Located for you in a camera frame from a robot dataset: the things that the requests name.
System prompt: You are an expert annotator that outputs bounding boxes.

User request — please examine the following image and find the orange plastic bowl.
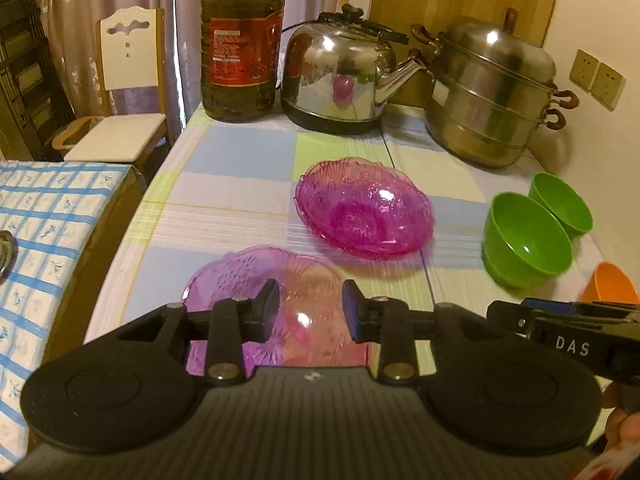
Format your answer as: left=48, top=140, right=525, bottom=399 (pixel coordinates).
left=579, top=261, right=639, bottom=304

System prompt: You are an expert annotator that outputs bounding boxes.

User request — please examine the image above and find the pink glass plate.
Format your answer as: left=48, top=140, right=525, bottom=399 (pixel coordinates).
left=294, top=157, right=435, bottom=260
left=182, top=246, right=369, bottom=375

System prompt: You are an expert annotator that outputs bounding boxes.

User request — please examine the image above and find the green plastic bowl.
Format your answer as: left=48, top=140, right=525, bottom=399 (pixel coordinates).
left=528, top=172, right=593, bottom=240
left=482, top=192, right=573, bottom=289

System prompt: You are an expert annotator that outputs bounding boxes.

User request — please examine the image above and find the person's right hand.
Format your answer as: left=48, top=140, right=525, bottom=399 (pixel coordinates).
left=602, top=382, right=640, bottom=451

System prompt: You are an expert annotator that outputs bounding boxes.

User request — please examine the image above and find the blue white checked cloth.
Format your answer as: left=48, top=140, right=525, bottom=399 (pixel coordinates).
left=1, top=160, right=140, bottom=470

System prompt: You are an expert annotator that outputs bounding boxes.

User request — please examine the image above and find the stainless steel kettle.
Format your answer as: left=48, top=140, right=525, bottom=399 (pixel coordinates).
left=280, top=3, right=426, bottom=134

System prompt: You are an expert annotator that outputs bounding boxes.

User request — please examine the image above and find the stainless steel steamer pot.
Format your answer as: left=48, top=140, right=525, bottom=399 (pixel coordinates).
left=410, top=8, right=580, bottom=169

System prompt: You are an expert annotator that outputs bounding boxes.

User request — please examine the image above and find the dark shelf rack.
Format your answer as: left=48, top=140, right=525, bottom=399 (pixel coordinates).
left=0, top=0, right=76, bottom=162

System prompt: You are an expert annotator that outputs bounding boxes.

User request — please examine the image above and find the white wooden chair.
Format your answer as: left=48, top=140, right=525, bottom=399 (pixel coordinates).
left=52, top=6, right=174, bottom=171

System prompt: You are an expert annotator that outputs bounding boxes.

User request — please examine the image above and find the large cooking oil bottle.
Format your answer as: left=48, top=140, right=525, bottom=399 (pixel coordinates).
left=201, top=0, right=285, bottom=122

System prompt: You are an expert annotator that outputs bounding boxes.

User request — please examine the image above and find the sheer lilac curtain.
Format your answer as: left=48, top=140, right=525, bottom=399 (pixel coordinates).
left=37, top=0, right=340, bottom=136

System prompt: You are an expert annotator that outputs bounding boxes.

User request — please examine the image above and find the double wall switch plate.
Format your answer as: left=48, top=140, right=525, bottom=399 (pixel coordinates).
left=570, top=49, right=626, bottom=112

